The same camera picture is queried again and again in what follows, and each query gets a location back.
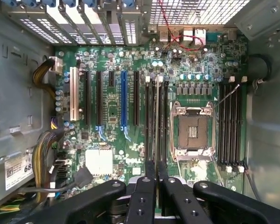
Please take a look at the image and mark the black RAM slot white latches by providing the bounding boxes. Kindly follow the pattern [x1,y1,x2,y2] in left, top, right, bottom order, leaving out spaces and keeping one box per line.
[144,75,152,162]
[158,75,165,163]
[236,76,248,173]
[224,76,235,173]

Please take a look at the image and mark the long black expansion slot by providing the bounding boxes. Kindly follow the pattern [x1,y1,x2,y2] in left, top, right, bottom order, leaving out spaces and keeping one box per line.
[84,70,92,127]
[133,70,140,127]
[95,70,103,127]

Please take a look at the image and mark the blue expansion slot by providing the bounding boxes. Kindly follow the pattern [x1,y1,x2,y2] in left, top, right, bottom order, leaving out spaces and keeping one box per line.
[120,70,128,128]

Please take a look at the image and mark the white PCI expansion slot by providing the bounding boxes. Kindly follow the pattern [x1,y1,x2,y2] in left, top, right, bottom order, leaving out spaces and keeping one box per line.
[69,66,80,122]

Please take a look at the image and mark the metal expansion slot cover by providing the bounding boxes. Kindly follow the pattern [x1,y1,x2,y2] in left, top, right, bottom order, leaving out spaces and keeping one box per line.
[118,11,141,45]
[45,4,73,45]

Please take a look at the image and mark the silver chipset heatsink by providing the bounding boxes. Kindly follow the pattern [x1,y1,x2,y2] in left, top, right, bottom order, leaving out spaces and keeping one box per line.
[84,147,114,177]

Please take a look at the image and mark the silver CPU socket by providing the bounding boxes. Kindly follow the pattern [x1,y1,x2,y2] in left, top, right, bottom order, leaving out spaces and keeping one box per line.
[171,100,217,162]

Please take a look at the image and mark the thin metal locking lever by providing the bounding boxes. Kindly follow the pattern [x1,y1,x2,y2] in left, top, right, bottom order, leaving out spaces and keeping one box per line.
[213,84,241,109]
[168,101,186,182]

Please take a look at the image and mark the grey metal PC case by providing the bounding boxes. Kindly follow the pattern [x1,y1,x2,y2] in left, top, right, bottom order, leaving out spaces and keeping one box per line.
[0,0,280,224]

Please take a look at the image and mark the green Dell motherboard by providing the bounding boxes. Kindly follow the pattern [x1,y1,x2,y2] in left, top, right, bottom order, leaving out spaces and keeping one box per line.
[53,29,248,196]

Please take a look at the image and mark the white barcode label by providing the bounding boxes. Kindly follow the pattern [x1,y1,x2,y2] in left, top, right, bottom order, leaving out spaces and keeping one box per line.
[4,158,35,191]

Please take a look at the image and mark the black flat data cable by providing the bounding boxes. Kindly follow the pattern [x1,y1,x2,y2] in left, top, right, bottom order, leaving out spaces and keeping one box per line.
[16,167,94,195]

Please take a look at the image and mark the thin grey cable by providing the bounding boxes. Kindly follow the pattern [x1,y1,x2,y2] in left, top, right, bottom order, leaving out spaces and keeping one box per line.
[243,163,262,202]

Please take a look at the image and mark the thick multicolour power cable bundle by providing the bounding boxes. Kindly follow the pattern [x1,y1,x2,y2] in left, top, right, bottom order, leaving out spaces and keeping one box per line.
[31,116,66,204]

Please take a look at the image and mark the yellow green wire bundle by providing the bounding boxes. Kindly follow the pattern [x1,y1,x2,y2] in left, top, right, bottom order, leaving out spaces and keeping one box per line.
[0,197,24,218]

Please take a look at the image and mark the thick black looped cable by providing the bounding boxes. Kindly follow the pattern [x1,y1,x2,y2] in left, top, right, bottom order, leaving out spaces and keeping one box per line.
[248,53,273,83]

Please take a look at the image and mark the yellow black power cable, white plug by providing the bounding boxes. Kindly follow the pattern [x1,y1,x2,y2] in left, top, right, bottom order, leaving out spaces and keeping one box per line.
[32,56,64,101]

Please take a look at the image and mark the red and black twisted wire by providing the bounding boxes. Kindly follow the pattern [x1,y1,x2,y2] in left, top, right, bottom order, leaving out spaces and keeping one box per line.
[157,0,206,51]

